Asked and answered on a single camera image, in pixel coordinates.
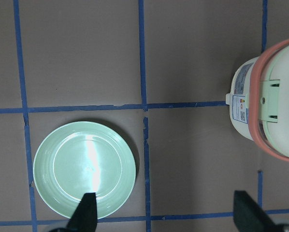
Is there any green plate near left arm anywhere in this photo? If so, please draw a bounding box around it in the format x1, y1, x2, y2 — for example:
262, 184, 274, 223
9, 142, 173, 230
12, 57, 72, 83
33, 121, 136, 218

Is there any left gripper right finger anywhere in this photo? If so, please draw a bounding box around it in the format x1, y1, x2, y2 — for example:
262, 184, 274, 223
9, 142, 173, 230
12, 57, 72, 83
233, 190, 280, 232

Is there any white rice cooker orange handle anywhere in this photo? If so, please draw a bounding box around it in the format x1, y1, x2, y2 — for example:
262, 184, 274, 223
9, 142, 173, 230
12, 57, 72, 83
225, 36, 289, 164

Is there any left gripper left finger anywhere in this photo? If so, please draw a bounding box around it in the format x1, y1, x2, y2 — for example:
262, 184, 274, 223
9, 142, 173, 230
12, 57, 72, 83
66, 193, 98, 232

